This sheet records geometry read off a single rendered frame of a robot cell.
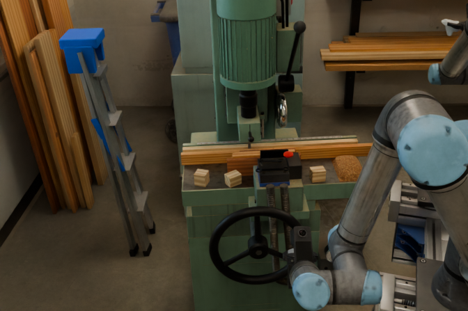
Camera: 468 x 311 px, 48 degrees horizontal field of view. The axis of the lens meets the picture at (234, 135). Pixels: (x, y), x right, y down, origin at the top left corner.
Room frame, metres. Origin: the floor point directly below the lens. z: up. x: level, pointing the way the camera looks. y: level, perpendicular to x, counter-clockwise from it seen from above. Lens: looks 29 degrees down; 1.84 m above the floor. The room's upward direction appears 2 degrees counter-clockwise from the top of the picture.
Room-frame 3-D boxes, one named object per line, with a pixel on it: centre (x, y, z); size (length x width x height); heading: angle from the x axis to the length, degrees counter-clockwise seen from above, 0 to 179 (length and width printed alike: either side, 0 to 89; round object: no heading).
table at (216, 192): (1.42, -0.13, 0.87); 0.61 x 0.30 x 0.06; 91
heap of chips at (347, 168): (1.44, -0.37, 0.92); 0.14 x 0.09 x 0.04; 1
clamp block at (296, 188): (1.33, -0.13, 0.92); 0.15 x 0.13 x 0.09; 91
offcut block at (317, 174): (1.39, -0.26, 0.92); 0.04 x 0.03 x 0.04; 97
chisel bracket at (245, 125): (1.54, -0.05, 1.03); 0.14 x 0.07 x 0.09; 1
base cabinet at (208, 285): (1.64, -0.05, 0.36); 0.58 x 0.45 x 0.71; 1
